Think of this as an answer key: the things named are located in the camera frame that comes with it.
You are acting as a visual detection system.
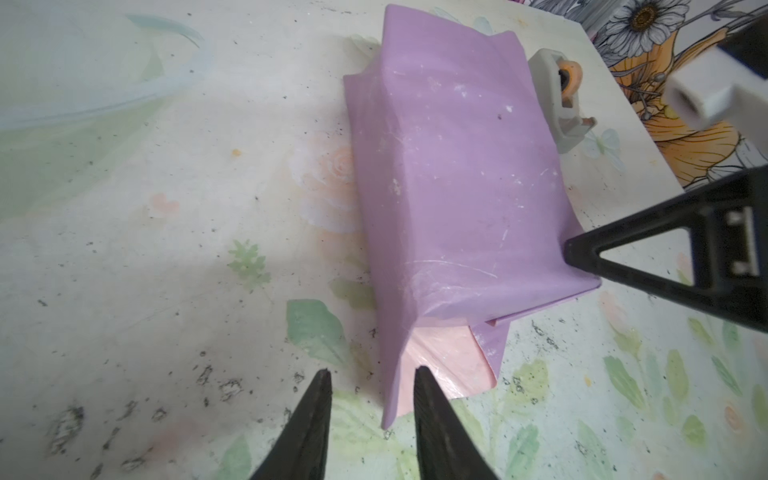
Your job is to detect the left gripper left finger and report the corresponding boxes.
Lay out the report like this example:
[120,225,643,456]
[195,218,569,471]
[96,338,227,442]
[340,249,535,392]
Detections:
[250,369,333,480]

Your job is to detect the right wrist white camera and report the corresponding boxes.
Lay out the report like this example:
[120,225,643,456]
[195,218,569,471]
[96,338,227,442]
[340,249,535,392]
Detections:
[663,47,767,154]

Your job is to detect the pink wrapping paper sheet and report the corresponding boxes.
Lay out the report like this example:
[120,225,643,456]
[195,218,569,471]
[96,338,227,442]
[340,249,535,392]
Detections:
[344,5,600,427]

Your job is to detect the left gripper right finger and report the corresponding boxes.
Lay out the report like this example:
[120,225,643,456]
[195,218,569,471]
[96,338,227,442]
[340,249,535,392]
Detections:
[413,366,497,480]

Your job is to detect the orange clear tape roll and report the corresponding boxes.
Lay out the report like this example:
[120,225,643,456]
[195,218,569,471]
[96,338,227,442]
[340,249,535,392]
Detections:
[557,59,583,108]

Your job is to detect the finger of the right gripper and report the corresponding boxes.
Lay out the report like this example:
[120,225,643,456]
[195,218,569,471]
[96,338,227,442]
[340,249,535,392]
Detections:
[564,167,767,332]

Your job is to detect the white tape dispenser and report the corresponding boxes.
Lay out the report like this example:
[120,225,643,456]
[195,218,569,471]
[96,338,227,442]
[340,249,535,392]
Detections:
[528,48,597,154]

